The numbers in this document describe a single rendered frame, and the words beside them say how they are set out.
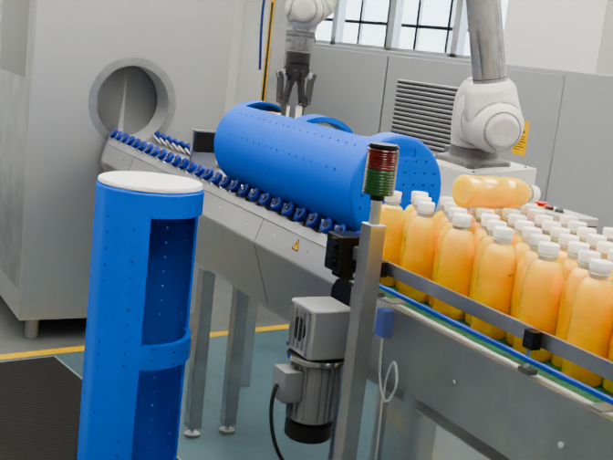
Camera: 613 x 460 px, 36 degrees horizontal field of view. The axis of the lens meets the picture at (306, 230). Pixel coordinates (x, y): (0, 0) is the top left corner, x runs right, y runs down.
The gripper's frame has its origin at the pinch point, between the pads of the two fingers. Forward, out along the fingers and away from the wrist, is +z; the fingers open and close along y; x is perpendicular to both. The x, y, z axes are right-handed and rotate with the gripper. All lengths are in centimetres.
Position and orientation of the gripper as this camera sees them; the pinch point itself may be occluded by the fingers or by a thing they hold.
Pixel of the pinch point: (291, 117)
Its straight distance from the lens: 298.6
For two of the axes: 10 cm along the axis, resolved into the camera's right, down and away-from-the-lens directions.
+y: -8.7, 0.0, -4.9
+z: -1.1, 9.8, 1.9
